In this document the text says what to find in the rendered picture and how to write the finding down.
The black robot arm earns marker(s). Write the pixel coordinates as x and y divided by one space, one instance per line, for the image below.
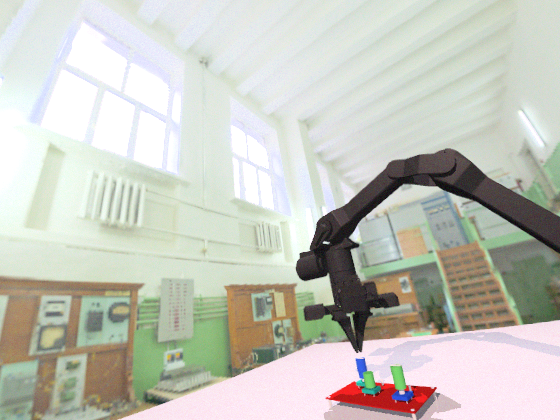
450 171

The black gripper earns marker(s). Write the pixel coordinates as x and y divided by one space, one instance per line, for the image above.
318 311

